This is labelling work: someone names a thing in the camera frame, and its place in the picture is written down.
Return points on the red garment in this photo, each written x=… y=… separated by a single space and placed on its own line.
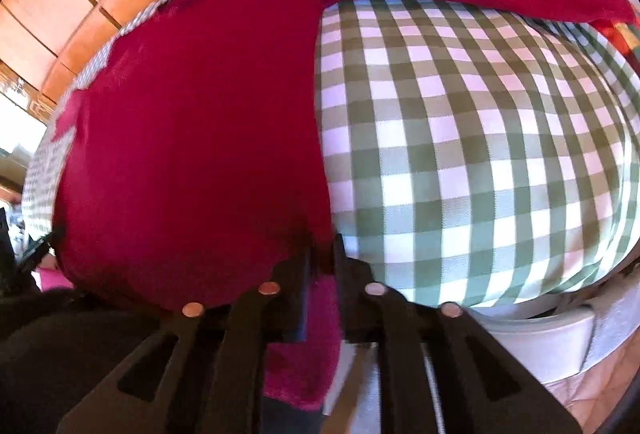
x=200 y=139

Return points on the green white checked bed sheet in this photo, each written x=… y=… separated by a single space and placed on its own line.
x=450 y=139

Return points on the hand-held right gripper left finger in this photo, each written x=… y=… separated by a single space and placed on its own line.
x=292 y=309

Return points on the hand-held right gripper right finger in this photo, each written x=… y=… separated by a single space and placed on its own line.
x=356 y=309

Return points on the white mattress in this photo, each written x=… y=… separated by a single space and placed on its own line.
x=540 y=334

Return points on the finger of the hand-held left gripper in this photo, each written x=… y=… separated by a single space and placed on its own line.
x=35 y=253

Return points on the pink cloth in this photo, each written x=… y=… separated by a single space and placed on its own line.
x=52 y=279

